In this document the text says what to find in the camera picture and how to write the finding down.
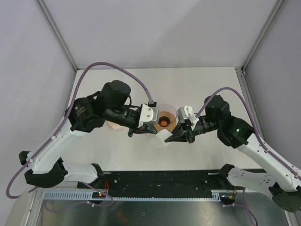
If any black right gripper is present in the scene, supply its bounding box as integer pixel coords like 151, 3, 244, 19
165, 115, 220, 144

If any clear pink glass dripper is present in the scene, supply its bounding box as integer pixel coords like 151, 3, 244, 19
158, 104, 177, 127

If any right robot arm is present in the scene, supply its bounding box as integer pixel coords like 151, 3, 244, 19
163, 95, 301, 213

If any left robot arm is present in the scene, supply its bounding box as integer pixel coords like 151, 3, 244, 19
19, 80, 159, 188

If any orange glass coffee carafe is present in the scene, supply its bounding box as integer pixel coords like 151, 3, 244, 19
159, 120, 169, 127

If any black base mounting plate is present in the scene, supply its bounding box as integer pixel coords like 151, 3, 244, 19
90, 170, 234, 197

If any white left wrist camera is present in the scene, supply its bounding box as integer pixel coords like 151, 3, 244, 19
138, 104, 159, 127

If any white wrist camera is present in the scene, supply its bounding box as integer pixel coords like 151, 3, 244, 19
138, 104, 159, 127
177, 105, 199, 126

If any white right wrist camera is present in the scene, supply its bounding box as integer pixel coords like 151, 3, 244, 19
177, 105, 199, 126

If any aluminium side rail right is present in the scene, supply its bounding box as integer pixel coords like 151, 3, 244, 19
234, 67, 267, 140

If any grey slotted cable duct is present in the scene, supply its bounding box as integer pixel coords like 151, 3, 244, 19
41, 190, 221, 202

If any aluminium frame post left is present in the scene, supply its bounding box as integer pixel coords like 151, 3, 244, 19
35, 0, 78, 72

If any aluminium frame post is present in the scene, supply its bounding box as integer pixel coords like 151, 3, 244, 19
241, 0, 287, 72
35, 0, 78, 72

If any aluminium frame post right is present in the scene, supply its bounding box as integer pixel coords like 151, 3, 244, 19
241, 0, 287, 72

